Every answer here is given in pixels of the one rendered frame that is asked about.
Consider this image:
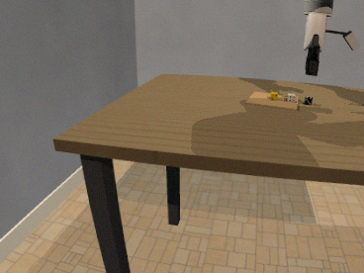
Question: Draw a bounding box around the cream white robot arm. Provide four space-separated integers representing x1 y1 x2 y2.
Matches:
304 0 361 50

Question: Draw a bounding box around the black die with white pips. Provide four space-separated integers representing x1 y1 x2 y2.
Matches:
305 97 313 105

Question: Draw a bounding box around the yellow die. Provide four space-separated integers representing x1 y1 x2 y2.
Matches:
270 92 278 101

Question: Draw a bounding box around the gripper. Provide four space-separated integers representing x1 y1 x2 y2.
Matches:
304 12 332 76

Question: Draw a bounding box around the tan mat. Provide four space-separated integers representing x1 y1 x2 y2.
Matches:
245 92 299 111

